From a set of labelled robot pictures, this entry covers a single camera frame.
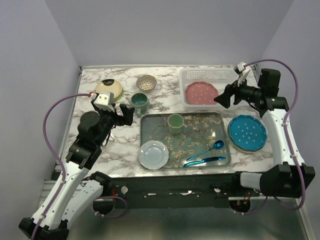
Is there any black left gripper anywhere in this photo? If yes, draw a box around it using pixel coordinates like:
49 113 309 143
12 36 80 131
91 100 135 146

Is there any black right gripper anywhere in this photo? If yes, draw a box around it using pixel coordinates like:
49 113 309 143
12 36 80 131
213 73 263 108

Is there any pink polka dot plate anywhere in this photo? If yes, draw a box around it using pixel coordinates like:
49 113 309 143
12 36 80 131
184 81 219 105

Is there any blue polka dot plate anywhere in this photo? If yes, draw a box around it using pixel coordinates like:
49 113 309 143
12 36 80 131
227 114 267 152

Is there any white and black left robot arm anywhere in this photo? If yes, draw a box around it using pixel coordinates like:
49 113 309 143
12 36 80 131
19 104 135 240

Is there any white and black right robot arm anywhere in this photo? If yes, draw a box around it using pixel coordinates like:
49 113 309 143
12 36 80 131
214 66 316 199

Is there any teal glazed ceramic mug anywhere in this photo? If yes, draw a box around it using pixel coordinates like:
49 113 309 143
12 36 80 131
130 92 150 118

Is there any cream plate with black mark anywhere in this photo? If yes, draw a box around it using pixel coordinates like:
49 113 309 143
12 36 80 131
95 78 121 94

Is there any patterned small ceramic bowl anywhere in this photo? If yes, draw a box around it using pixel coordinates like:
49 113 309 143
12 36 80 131
136 74 157 91

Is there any blue metallic spoon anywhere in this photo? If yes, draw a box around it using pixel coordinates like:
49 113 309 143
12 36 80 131
186 140 224 162

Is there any teal floral serving tray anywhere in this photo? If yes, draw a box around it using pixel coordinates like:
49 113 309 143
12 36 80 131
140 112 231 170

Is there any light green ceramic cup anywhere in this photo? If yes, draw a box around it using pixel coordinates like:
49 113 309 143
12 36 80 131
167 113 184 135

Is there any pale aqua brown-rimmed plate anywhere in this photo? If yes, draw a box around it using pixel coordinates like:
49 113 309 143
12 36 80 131
227 127 267 153

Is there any light blue scalloped plate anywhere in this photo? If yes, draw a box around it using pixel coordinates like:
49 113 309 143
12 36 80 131
138 140 169 170

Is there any blue metallic knife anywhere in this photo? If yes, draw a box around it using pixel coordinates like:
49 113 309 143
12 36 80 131
183 156 226 168

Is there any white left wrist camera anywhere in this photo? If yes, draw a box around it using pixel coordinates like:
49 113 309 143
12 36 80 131
90 91 115 112

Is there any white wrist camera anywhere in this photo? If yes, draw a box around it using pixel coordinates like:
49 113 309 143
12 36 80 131
90 91 115 112
233 61 252 87

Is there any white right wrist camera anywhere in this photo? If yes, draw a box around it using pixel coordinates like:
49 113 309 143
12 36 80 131
233 61 252 87

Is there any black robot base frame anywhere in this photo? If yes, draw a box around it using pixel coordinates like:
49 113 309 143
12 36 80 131
102 173 260 209

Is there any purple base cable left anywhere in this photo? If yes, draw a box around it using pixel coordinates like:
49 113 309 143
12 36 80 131
93 194 128 219

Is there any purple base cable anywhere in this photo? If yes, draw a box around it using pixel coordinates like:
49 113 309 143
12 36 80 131
93 194 128 219
233 196 270 216

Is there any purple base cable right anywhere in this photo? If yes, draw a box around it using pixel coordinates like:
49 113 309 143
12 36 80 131
233 196 270 216

